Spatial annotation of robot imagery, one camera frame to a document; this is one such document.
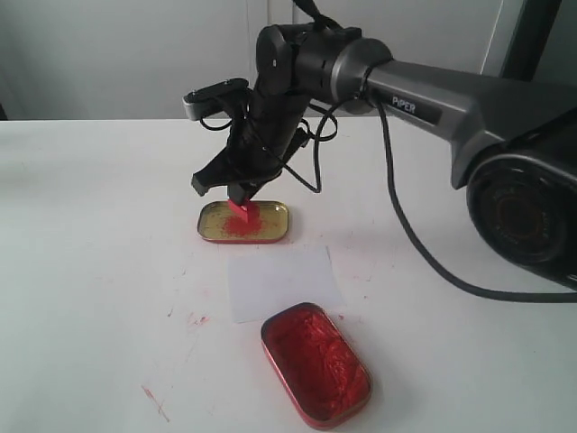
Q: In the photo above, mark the gold tin lid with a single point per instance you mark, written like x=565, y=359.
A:
x=218, y=224

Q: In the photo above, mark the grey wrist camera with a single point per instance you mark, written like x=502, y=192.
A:
x=222, y=97

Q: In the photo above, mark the white cabinet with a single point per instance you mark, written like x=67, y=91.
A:
x=135, y=59

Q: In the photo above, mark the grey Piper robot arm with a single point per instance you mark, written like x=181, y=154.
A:
x=513, y=143

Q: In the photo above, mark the dark vertical post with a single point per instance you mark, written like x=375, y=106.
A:
x=527, y=44

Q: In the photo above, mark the red rubber stamp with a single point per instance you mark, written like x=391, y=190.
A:
x=244, y=211

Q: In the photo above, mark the red ink pad tin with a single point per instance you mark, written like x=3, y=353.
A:
x=325, y=379

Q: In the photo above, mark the white paper sheet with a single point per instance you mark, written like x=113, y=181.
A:
x=268, y=281

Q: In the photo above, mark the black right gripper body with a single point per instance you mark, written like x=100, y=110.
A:
x=263, y=129

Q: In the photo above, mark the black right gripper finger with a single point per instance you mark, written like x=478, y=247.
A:
x=219, y=172
x=241, y=192

